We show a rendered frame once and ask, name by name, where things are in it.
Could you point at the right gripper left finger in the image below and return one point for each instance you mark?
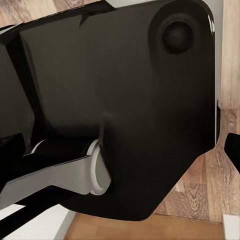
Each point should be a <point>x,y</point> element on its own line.
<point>12,149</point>

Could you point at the sliding door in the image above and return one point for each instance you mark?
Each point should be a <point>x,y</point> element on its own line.
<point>156,227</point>

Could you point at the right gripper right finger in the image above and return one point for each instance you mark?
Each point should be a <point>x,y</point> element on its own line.
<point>232,148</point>

